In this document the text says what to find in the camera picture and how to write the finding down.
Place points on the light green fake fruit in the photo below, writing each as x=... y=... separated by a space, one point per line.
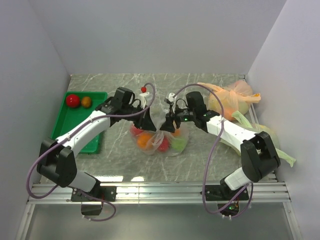
x=178 y=144

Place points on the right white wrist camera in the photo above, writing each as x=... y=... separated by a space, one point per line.
x=171 y=99

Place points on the small brown-orange fake fruit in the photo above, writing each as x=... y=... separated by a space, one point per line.
x=86 y=102

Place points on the orange fake persimmon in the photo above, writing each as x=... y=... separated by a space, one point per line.
x=144 y=140

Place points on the green tied plastic bag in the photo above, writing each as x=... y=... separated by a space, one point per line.
x=242 y=121

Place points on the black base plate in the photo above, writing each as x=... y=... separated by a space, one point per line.
x=93 y=202
x=230 y=203

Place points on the orange fake tangerine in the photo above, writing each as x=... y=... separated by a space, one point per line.
x=176 y=133

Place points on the aluminium mounting rail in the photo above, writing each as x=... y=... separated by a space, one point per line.
x=167 y=193

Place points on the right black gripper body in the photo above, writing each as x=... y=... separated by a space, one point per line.
x=187 y=115

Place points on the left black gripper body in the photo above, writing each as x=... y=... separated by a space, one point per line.
x=132 y=114

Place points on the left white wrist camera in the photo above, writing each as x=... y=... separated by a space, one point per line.
x=144 y=97

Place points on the clear lemon-print plastic bag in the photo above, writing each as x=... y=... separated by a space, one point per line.
x=157 y=117

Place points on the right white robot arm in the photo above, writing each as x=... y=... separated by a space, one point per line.
x=257 y=150

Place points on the green plastic tray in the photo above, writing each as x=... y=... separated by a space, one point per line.
x=68 y=117

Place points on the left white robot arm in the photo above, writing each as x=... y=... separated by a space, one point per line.
x=57 y=159

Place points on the orange tied plastic bag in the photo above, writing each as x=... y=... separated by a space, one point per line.
x=237 y=96

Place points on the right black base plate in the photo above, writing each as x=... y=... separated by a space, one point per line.
x=230 y=203

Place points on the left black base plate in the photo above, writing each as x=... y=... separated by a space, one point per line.
x=93 y=202

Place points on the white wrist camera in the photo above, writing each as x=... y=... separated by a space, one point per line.
x=171 y=99
x=144 y=97

